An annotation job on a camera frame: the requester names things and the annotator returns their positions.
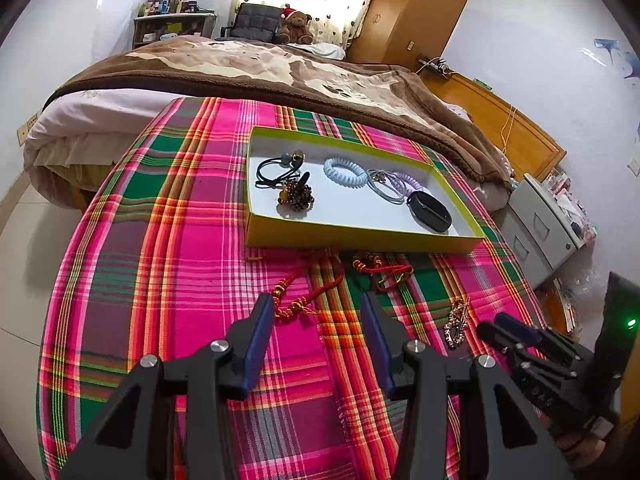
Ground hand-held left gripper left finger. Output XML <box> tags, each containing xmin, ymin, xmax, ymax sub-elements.
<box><xmin>57</xmin><ymin>294</ymin><xmax>275</xmax><ymax>480</ymax></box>

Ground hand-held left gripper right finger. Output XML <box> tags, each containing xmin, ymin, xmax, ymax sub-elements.
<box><xmin>361</xmin><ymin>292</ymin><xmax>576</xmax><ymax>480</ymax></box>

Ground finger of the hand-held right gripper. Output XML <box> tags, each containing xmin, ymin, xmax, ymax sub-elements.
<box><xmin>475</xmin><ymin>321</ymin><xmax>526</xmax><ymax>363</ymax></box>
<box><xmin>492</xmin><ymin>311</ymin><xmax>541</xmax><ymax>348</ymax></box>

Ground rhinestone hair clip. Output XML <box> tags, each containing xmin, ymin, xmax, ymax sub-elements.
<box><xmin>443</xmin><ymin>297</ymin><xmax>471</xmax><ymax>351</ymax></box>

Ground red cord necklace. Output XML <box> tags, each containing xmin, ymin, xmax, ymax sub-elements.
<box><xmin>247</xmin><ymin>250</ymin><xmax>416</xmax><ymax>321</ymax></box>

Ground yellow-green cardboard box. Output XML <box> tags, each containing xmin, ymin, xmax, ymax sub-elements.
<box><xmin>245</xmin><ymin>126</ymin><xmax>487</xmax><ymax>256</ymax></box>

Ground black wristband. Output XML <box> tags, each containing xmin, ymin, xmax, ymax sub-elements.
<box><xmin>404</xmin><ymin>190</ymin><xmax>453</xmax><ymax>234</ymax></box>

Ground brown bead bracelet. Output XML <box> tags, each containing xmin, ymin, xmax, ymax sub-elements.
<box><xmin>276</xmin><ymin>180</ymin><xmax>315</xmax><ymax>211</ymax></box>

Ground purple spiral hair tie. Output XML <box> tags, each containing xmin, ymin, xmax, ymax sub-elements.
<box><xmin>395</xmin><ymin>171</ymin><xmax>426</xmax><ymax>193</ymax></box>

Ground light blue spiral hair tie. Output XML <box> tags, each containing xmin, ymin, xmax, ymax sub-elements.
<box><xmin>323</xmin><ymin>157</ymin><xmax>370</xmax><ymax>188</ymax></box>

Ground black beaded hair tie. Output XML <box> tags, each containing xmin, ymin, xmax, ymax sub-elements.
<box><xmin>255</xmin><ymin>149</ymin><xmax>311</xmax><ymax>192</ymax></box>

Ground person's right hand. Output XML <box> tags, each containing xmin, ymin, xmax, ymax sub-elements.
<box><xmin>550</xmin><ymin>427</ymin><xmax>608</xmax><ymax>461</ymax></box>

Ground pile of papers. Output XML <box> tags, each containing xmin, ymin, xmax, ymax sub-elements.
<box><xmin>542</xmin><ymin>280</ymin><xmax>586</xmax><ymax>336</ymax></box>

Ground grey nightstand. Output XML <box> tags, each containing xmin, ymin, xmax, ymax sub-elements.
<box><xmin>500</xmin><ymin>172</ymin><xmax>598</xmax><ymax>291</ymax></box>

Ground pink plaid cloth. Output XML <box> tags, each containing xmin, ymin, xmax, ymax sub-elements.
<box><xmin>37</xmin><ymin>96</ymin><xmax>556</xmax><ymax>480</ymax></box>

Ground items on nightstand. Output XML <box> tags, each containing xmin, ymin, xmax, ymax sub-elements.
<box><xmin>542</xmin><ymin>170</ymin><xmax>598</xmax><ymax>241</ymax></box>

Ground wooden headboard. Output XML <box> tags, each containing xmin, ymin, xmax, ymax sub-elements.
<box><xmin>420</xmin><ymin>67</ymin><xmax>568</xmax><ymax>181</ymax></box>

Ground power strip with chargers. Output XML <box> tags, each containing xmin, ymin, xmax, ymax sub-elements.
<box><xmin>417</xmin><ymin>55</ymin><xmax>453</xmax><ymax>78</ymax></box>

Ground brown patterned blanket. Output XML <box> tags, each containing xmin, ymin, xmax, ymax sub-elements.
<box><xmin>42</xmin><ymin>37</ymin><xmax>513</xmax><ymax>191</ymax></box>

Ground bed with white sheet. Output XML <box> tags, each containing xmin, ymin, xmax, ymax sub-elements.
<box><xmin>22</xmin><ymin>35</ymin><xmax>516</xmax><ymax>211</ymax></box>

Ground white quilt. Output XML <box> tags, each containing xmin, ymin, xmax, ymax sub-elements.
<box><xmin>290</xmin><ymin>41</ymin><xmax>347</xmax><ymax>60</ymax></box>

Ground brown teddy bear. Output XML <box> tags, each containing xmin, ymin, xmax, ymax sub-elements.
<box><xmin>277</xmin><ymin>4</ymin><xmax>315</xmax><ymax>46</ymax></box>

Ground black padded chair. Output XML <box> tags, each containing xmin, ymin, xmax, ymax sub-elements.
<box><xmin>218</xmin><ymin>2</ymin><xmax>282</xmax><ymax>43</ymax></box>

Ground shelf with bottles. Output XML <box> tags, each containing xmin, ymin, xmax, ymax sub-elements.
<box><xmin>132</xmin><ymin>10</ymin><xmax>217</xmax><ymax>51</ymax></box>

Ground wooden wardrobe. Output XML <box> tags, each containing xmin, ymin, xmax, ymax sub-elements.
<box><xmin>345</xmin><ymin>0</ymin><xmax>477</xmax><ymax>68</ymax></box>

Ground yellow cable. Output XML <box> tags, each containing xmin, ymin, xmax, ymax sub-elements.
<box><xmin>500</xmin><ymin>105</ymin><xmax>518</xmax><ymax>153</ymax></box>

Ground blue dolphin wall sticker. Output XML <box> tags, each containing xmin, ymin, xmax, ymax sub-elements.
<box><xmin>582</xmin><ymin>37</ymin><xmax>640</xmax><ymax>81</ymax></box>

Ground wall outlet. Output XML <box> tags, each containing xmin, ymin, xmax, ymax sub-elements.
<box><xmin>16</xmin><ymin>112</ymin><xmax>41</xmax><ymax>146</ymax></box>

